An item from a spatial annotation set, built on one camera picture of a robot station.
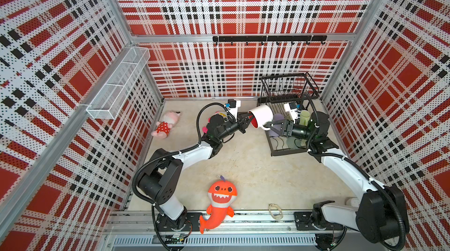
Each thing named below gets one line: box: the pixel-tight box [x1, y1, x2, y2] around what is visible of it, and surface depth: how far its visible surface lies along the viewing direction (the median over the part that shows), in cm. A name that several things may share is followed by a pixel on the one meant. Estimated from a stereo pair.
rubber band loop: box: [268, 203, 284, 220], surface depth 78 cm
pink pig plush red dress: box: [151, 110, 182, 139], surface depth 103 cm
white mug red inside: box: [247, 104, 274, 131], surface depth 72 cm
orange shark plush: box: [199, 175, 238, 234], surface depth 75 cm
